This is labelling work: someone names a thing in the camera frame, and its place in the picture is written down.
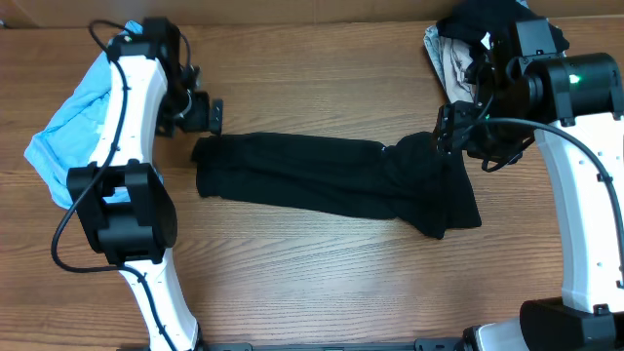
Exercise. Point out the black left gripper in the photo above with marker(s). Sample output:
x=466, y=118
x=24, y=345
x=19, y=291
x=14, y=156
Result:
x=214, y=117

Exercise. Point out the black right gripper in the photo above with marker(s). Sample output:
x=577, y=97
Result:
x=460, y=118

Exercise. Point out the black t-shirt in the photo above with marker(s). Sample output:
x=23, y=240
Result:
x=360, y=178

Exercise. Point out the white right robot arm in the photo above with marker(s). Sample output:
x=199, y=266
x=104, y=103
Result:
x=571, y=108

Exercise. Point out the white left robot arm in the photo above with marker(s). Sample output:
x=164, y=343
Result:
x=119, y=197

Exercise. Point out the folded beige garment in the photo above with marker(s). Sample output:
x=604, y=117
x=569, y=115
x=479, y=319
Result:
x=455, y=59

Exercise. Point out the folded grey striped garment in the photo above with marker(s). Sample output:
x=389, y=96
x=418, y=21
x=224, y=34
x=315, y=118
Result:
x=431, y=41

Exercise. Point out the folded black garment on pile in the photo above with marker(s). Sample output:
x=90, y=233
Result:
x=470, y=20

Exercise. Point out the light blue t-shirt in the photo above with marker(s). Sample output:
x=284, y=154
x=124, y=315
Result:
x=81, y=131

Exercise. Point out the brown cardboard wall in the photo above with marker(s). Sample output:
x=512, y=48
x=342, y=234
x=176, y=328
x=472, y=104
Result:
x=78, y=13

